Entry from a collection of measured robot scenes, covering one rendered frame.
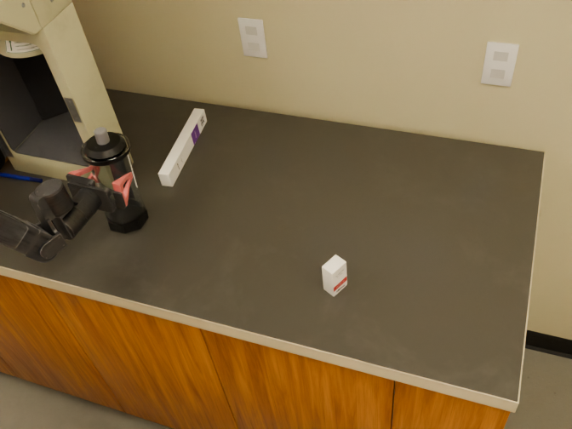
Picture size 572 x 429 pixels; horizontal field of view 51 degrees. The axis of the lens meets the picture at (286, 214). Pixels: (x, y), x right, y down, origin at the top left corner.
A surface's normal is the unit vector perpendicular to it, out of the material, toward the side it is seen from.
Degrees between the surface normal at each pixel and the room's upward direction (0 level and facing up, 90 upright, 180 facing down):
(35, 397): 0
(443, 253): 0
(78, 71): 90
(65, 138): 0
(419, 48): 90
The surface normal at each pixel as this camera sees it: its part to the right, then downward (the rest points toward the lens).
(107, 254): -0.10, -0.67
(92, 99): 0.94, 0.18
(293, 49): -0.33, 0.72
